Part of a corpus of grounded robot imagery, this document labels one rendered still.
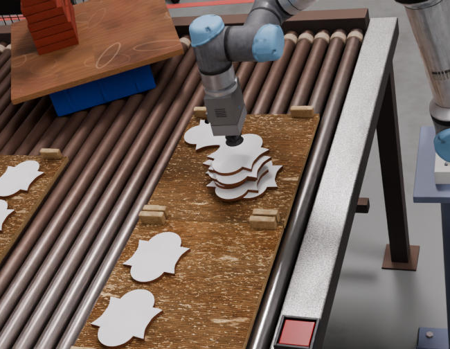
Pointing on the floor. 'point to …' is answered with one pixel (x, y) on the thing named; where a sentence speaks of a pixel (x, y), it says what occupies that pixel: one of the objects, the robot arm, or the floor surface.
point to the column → (425, 190)
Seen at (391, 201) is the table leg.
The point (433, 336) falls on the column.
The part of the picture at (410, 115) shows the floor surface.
